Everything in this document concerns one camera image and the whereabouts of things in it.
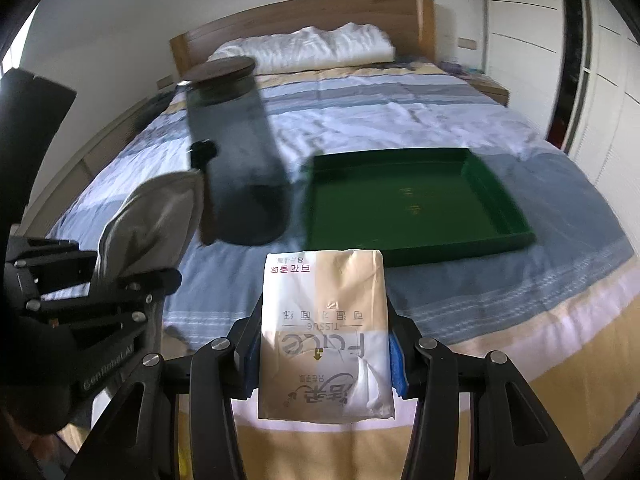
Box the wooden side ledge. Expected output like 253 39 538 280
25 95 166 233

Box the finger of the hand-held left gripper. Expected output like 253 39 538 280
27 267 182 333
5 236 101 286

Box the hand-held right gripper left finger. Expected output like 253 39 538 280
65 296 266 480

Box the wooden headboard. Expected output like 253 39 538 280
169 0 437 81

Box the green tray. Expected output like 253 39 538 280
300 147 537 268

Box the striped bed blanket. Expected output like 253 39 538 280
45 60 640 480

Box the white wardrobe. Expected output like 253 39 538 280
482 0 640 271

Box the facial tissue pack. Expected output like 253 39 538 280
257 248 397 422

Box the dark glass jar wooden lid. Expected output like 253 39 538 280
179 56 294 247

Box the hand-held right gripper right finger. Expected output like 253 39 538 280
384 295 586 480

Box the grey cloth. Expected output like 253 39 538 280
96 171 206 301

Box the white pillow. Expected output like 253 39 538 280
207 23 396 75

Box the wooden nightstand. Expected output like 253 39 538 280
470 72 511 107

